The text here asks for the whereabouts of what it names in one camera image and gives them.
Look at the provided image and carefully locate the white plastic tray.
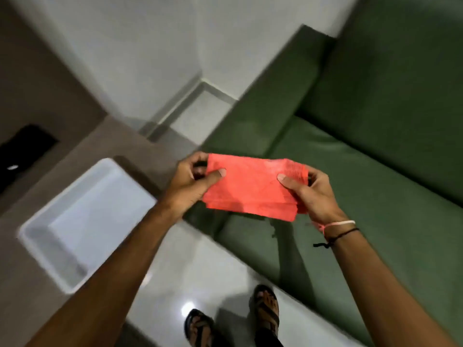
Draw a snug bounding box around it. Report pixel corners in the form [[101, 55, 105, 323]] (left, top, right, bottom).
[[17, 158, 158, 295]]

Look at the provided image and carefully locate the person's right forearm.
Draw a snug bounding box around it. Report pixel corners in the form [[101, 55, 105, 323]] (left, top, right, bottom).
[[320, 213, 459, 347]]

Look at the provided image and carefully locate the person's left forearm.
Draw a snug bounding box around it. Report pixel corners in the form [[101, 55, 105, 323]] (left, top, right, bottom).
[[26, 200, 181, 347]]

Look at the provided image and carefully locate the person's left hand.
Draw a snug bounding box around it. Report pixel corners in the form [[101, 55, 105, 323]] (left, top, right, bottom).
[[162, 152, 227, 218]]

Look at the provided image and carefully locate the green sofa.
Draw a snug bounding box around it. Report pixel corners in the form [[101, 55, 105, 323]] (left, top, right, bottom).
[[184, 0, 463, 347]]

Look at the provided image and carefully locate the black sandal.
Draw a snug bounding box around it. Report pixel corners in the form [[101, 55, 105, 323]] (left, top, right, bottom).
[[184, 309, 215, 347], [250, 284, 280, 338]]

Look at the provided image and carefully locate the pink thread bracelet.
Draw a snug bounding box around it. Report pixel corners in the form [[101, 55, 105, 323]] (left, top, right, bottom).
[[312, 220, 356, 235]]

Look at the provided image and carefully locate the black flat object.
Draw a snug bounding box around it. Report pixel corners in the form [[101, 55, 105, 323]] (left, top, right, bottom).
[[0, 124, 59, 195]]

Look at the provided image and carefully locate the red cloth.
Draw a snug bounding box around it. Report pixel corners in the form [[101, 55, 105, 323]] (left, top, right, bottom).
[[202, 153, 309, 223]]

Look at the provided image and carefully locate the person's right hand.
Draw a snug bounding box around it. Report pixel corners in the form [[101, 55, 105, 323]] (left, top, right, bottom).
[[277, 165, 347, 224]]

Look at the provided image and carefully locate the black thread bracelet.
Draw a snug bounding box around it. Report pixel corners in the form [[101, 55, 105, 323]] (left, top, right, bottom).
[[313, 228, 360, 248]]

